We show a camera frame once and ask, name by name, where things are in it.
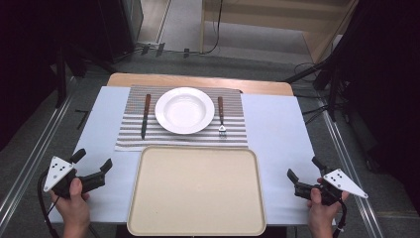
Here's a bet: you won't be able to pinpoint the white board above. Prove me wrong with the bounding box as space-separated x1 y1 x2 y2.
48 85 337 227

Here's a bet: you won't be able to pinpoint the metal floor rail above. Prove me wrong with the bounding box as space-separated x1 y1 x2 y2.
0 76 77 222
317 98 386 238

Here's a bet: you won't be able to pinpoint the person's left hand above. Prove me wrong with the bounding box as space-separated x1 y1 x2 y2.
49 178 91 226

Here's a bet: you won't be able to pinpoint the black metal stand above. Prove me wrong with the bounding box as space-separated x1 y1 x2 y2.
49 42 117 109
282 0 365 124

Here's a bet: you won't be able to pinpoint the wooden-handled fork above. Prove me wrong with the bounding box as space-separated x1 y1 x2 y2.
216 95 228 139

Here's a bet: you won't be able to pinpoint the hanging black cable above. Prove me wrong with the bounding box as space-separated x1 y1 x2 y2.
199 0 225 57

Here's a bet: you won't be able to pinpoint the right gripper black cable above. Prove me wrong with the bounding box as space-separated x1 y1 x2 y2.
332 197 349 238

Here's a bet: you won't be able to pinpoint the wooden-handled knife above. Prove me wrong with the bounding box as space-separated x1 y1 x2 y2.
140 93 153 141

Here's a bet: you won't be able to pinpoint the black cabinet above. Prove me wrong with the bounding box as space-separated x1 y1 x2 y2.
97 0 145 64

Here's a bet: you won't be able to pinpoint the black floor cables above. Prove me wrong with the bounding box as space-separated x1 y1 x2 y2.
292 61 332 126

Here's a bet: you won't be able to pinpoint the striped placemat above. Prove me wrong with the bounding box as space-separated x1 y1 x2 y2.
114 84 250 153

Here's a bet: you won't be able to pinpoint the white plate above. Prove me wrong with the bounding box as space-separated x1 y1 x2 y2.
154 86 216 136

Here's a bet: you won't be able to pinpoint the person's right hand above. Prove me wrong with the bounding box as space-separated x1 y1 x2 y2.
306 177 351 230

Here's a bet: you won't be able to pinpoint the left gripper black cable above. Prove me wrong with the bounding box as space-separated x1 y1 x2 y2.
37 170 62 238

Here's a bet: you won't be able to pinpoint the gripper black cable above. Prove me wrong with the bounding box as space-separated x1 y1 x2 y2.
37 170 62 238
332 197 349 238

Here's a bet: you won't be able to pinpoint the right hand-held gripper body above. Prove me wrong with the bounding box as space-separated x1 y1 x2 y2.
293 168 369 207

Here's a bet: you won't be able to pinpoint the beige tray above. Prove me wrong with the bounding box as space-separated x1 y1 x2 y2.
126 145 267 237

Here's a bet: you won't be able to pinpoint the dark curtain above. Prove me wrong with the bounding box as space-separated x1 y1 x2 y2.
338 0 420 214
0 0 102 152

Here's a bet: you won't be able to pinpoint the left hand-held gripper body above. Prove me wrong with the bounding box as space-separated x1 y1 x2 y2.
43 156 107 200

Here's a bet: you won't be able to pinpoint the light wooden shelf unit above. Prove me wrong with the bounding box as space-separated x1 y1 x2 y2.
199 0 361 64

